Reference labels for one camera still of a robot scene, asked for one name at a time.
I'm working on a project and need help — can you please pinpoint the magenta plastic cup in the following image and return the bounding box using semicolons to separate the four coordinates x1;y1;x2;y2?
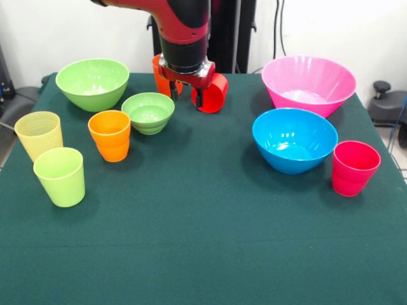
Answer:
331;140;382;198

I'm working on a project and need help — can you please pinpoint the large pink plastic bowl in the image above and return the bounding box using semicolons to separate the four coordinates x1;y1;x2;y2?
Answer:
261;55;357;118

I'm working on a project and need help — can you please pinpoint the dark green tablecloth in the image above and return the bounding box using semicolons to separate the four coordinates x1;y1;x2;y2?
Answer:
0;72;407;305

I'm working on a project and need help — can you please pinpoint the red-orange plastic cup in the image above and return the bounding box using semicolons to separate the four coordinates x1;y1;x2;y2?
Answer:
151;53;184;98

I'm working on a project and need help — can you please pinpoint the grey rounded base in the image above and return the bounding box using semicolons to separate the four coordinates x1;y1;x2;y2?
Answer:
0;85;41;128

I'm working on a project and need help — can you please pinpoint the red plastic cup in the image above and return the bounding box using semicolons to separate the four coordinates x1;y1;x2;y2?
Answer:
197;72;229;114

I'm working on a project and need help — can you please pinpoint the light green plastic cup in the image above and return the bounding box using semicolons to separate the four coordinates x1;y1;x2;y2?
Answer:
33;147;86;208

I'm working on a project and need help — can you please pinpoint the orange plastic cup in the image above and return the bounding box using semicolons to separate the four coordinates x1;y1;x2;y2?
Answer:
88;110;132;163

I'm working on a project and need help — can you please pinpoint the large green plastic bowl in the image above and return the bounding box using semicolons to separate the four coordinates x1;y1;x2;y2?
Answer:
55;58;130;112

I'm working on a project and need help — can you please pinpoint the black equipment box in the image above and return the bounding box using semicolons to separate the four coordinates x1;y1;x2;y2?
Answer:
0;44;15;99

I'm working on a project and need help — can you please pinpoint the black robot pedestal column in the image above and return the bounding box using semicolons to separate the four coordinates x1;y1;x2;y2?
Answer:
146;0;258;74

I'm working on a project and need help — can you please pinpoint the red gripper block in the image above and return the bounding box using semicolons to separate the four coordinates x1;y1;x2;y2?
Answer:
158;60;216;108

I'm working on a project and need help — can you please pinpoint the small green plastic bowl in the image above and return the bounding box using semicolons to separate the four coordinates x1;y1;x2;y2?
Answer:
121;92;176;136

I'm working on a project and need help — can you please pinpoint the black wall cable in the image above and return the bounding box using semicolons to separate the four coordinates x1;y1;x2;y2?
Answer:
274;0;287;57

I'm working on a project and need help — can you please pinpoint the yellow plastic cup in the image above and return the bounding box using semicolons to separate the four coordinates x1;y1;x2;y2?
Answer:
14;111;64;163

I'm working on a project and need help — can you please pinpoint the grey base with black knob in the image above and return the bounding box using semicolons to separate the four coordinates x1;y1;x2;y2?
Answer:
368;81;407;128

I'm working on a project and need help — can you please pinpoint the blue plastic bowl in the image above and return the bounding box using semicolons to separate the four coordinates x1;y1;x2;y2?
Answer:
252;107;339;175

